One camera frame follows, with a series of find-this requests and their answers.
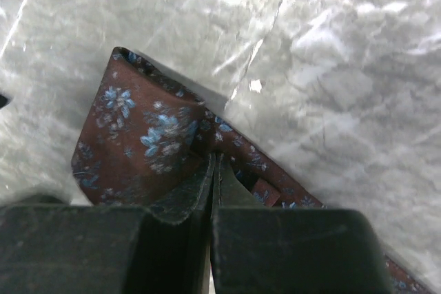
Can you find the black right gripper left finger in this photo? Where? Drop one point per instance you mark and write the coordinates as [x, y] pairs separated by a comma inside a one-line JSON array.
[[48, 246]]

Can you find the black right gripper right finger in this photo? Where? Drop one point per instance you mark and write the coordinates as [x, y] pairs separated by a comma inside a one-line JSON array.
[[258, 249]]

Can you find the brown floral necktie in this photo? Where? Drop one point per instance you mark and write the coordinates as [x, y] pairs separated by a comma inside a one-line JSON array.
[[145, 134]]

